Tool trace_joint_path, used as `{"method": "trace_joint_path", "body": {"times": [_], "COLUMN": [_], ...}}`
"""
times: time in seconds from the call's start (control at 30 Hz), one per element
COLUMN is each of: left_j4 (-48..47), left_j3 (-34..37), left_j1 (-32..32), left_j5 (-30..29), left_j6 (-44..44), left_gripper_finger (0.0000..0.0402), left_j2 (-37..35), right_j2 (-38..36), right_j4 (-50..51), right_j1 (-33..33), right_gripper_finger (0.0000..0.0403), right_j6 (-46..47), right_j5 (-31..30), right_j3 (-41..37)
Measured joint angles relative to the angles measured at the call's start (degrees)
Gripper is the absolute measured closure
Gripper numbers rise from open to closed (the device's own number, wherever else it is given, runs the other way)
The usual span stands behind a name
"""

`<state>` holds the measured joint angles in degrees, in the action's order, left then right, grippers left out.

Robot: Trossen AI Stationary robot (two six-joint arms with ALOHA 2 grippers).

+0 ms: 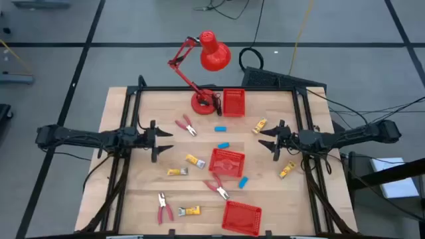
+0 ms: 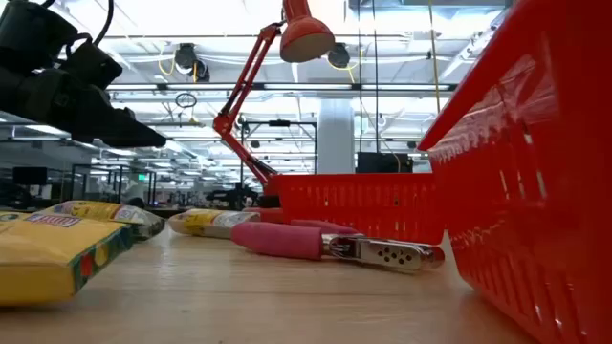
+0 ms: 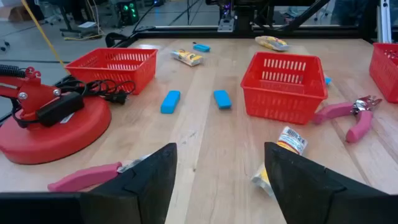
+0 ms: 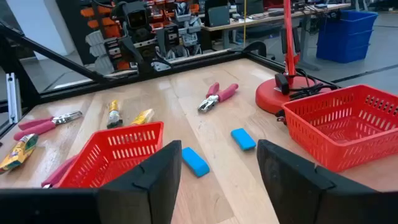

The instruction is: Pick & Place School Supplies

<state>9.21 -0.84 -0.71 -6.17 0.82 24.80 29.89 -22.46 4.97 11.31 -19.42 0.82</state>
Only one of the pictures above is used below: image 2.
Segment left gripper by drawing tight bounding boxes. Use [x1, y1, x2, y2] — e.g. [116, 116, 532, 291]
[0, 66, 167, 148]

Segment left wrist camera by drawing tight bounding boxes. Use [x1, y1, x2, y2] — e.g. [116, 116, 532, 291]
[60, 38, 124, 91]

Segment black workstation frame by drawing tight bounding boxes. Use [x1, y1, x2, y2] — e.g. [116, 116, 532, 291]
[70, 163, 158, 207]

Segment pink handled pliers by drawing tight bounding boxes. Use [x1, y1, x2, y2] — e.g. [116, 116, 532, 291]
[230, 218, 447, 275]

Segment black monitor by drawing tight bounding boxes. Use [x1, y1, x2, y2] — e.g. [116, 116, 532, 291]
[11, 165, 49, 186]

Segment yellow crayons pack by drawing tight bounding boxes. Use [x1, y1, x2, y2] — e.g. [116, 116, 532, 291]
[0, 211, 135, 307]
[166, 207, 262, 240]
[40, 200, 167, 242]

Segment black hanging cable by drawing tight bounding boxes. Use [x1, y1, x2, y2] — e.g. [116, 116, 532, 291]
[372, 0, 381, 154]

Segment black ceiling cord reel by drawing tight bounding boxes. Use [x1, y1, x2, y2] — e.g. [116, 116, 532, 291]
[173, 42, 211, 83]
[327, 42, 353, 70]

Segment black box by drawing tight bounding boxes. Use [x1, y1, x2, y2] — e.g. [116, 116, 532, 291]
[356, 151, 415, 174]

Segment red desk lamp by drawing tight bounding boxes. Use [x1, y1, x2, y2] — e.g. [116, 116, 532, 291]
[212, 0, 337, 225]

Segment red plastic basket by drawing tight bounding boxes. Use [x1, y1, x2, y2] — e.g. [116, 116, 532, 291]
[418, 0, 612, 344]
[266, 172, 447, 246]

